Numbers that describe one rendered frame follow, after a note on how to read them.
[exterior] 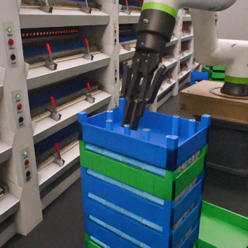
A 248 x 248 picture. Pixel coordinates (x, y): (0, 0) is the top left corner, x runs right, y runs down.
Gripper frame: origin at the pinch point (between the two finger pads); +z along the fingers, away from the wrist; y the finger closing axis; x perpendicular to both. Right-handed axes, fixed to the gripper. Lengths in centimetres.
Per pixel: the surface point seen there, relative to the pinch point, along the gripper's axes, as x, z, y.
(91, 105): -38, -2, 49
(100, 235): -11.6, 37.2, 8.0
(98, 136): 2.2, 7.5, 7.1
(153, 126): -16.5, 1.1, 2.4
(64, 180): -32, 33, 48
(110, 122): 1.4, 3.2, 5.1
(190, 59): -244, -89, 106
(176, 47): -174, -78, 89
